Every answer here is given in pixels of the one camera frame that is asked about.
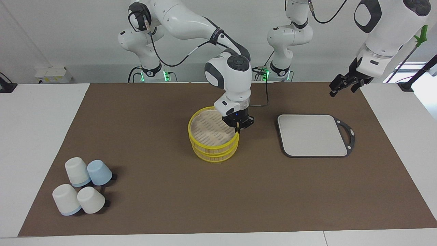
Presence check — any yellow bamboo steamer tier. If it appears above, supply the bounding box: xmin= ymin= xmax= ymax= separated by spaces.
xmin=191 ymin=143 xmax=239 ymax=163
xmin=188 ymin=106 xmax=240 ymax=153

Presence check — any black clamp with pole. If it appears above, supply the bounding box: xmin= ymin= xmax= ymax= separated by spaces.
xmin=397 ymin=54 xmax=437 ymax=92

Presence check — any grey cutting board black rim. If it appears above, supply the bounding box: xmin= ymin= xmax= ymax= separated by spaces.
xmin=277 ymin=114 xmax=355 ymax=158

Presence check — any thin pole with green tip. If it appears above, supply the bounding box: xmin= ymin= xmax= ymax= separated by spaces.
xmin=386 ymin=25 xmax=428 ymax=83

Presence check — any brown table mat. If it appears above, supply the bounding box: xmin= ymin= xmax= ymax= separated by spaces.
xmin=18 ymin=82 xmax=437 ymax=237

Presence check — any light blue plastic cup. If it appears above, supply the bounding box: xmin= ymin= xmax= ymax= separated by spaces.
xmin=87 ymin=160 xmax=113 ymax=186

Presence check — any plain white plastic cup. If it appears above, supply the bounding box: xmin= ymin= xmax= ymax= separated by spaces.
xmin=77 ymin=187 xmax=105 ymax=215

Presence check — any white cup with blue rim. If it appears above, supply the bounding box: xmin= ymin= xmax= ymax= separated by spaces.
xmin=65 ymin=157 xmax=92 ymax=188
xmin=52 ymin=184 xmax=82 ymax=216

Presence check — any black table clamp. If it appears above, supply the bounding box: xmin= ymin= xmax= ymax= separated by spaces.
xmin=0 ymin=72 xmax=18 ymax=94

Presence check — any black left base cable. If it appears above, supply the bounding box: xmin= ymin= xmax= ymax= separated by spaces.
xmin=251 ymin=51 xmax=275 ymax=82

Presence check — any black base cable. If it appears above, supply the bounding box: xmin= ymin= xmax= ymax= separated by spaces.
xmin=128 ymin=66 xmax=179 ymax=83
xmin=251 ymin=51 xmax=275 ymax=82

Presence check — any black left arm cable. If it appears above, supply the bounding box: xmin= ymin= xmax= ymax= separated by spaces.
xmin=309 ymin=0 xmax=349 ymax=24

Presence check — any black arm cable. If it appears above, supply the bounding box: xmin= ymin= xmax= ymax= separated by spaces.
xmin=145 ymin=19 xmax=269 ymax=108
xmin=309 ymin=0 xmax=349 ymax=24

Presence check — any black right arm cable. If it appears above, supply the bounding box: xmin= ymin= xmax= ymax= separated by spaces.
xmin=145 ymin=19 xmax=269 ymax=108

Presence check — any black right base cable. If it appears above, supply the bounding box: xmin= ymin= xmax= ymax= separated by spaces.
xmin=128 ymin=66 xmax=179 ymax=83

